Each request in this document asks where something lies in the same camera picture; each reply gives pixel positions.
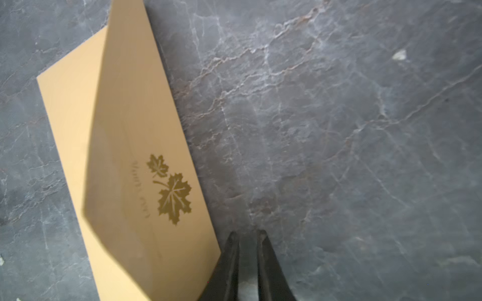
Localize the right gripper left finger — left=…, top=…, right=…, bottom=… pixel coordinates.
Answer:
left=198, top=232, right=240, bottom=301

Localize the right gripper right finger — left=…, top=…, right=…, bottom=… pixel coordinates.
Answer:
left=257, top=230, right=296, bottom=301

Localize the brown kraft envelope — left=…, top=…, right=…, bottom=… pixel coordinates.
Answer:
left=37, top=1, right=220, bottom=300

